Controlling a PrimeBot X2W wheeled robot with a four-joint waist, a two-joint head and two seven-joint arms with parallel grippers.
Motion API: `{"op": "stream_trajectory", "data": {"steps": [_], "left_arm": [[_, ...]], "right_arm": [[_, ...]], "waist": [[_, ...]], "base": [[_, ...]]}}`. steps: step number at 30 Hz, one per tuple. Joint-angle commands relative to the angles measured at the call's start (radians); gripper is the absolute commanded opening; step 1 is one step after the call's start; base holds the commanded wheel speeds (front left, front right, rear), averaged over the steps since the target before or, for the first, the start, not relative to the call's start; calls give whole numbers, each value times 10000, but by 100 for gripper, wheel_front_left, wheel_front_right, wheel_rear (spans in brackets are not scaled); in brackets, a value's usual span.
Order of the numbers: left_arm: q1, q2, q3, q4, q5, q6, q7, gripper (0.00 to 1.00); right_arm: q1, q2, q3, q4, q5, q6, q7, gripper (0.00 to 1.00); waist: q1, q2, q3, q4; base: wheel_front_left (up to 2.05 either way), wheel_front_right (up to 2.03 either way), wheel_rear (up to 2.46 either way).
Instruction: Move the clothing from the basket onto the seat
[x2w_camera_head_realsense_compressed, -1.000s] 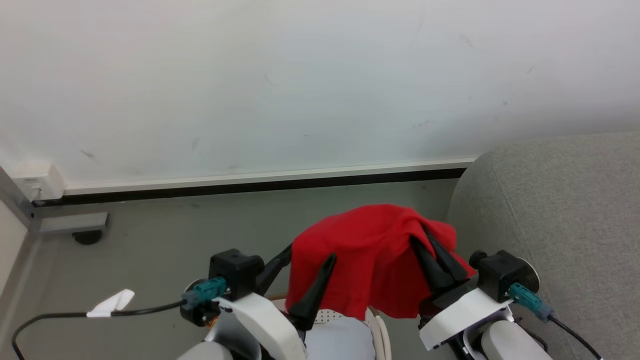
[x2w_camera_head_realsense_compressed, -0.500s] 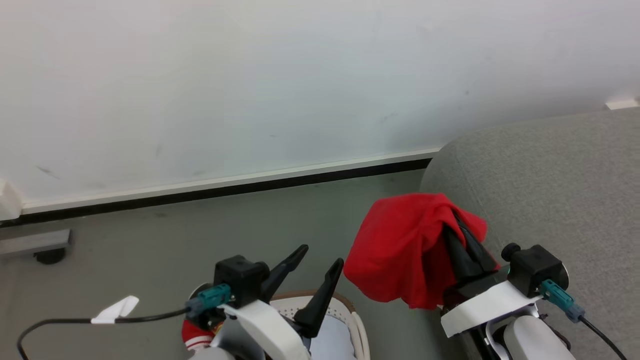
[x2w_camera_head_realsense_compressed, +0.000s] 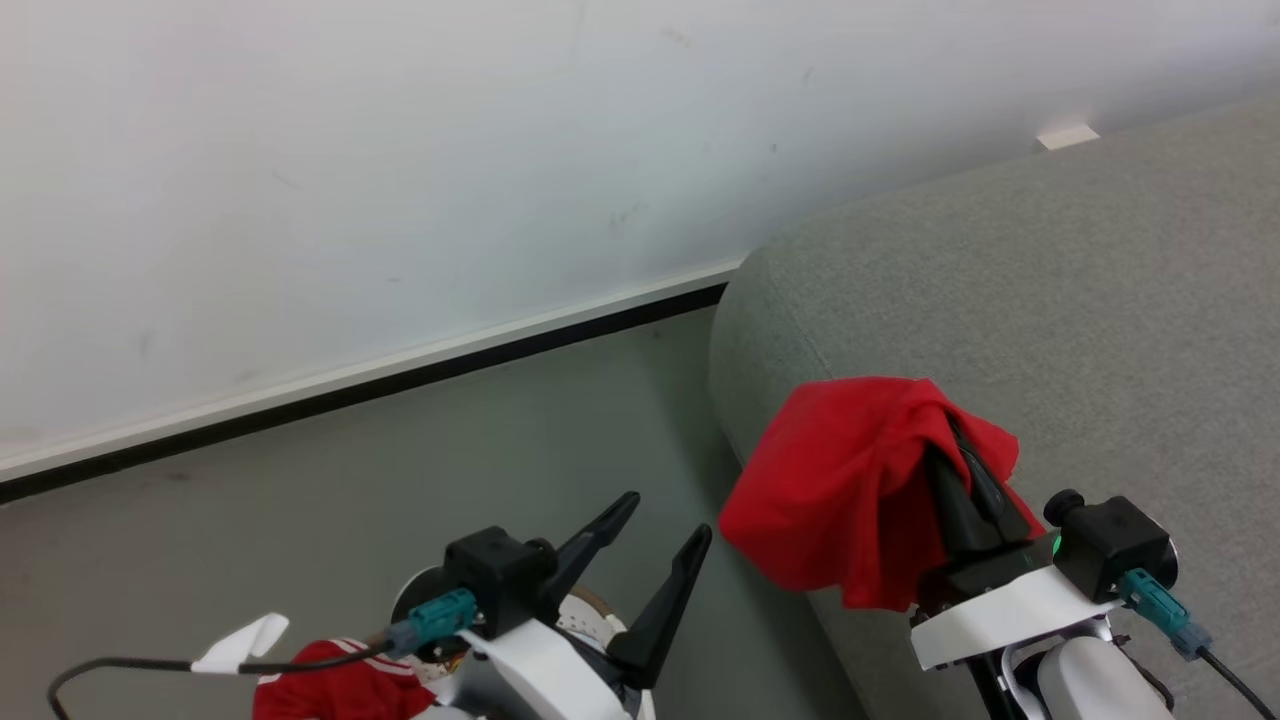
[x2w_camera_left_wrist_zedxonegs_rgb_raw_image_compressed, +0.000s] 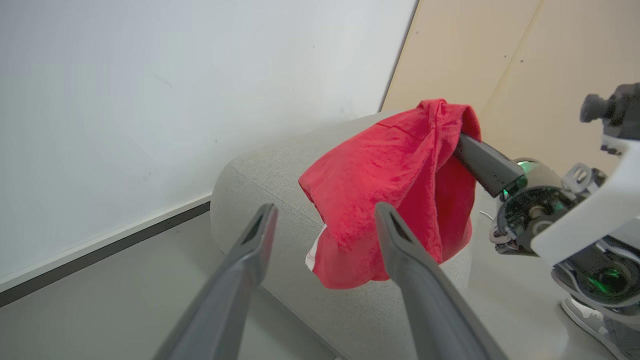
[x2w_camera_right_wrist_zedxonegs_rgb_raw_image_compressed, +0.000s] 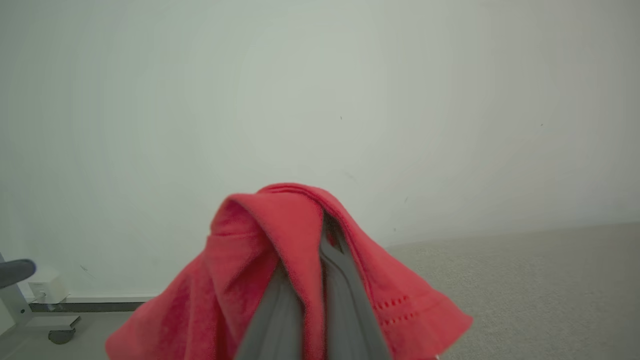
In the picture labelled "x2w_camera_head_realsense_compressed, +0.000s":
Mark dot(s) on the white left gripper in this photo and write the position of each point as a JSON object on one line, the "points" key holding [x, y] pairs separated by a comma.
{"points": [[545, 675]]}

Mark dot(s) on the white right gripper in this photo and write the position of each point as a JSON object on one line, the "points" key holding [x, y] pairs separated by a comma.
{"points": [[1000, 610]]}

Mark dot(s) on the plain red garment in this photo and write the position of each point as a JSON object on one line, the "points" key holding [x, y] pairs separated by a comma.
{"points": [[840, 490]]}

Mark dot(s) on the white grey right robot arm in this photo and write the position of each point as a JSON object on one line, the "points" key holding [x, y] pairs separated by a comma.
{"points": [[1090, 680]]}

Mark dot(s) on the white perforated laundry basket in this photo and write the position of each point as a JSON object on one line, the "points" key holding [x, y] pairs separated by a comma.
{"points": [[590, 618]]}

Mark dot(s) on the grey fabric sofa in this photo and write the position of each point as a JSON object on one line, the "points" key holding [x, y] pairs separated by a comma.
{"points": [[1050, 320]]}

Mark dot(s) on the red white-striped garment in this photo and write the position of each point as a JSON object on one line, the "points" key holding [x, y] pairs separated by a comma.
{"points": [[340, 690]]}

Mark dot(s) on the black white baseboard strip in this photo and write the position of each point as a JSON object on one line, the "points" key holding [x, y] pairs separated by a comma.
{"points": [[360, 385]]}

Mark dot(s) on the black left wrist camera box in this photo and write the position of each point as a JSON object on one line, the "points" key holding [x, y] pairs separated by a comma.
{"points": [[498, 580]]}

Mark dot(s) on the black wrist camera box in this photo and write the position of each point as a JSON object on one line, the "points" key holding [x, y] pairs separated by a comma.
{"points": [[1115, 545], [498, 580]]}

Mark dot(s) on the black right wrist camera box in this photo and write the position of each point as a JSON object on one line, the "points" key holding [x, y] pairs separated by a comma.
{"points": [[1115, 545]]}

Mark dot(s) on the teal left camera connector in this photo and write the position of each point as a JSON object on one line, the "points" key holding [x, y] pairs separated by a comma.
{"points": [[440, 618]]}

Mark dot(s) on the teal camera connector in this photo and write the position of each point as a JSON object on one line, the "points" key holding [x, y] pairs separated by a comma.
{"points": [[440, 618], [1160, 608]]}

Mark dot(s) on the teal right camera connector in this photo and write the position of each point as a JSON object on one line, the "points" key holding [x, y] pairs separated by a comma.
{"points": [[1160, 608]]}

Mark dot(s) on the small white wall plate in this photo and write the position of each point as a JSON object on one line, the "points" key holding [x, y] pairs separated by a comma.
{"points": [[1067, 136]]}

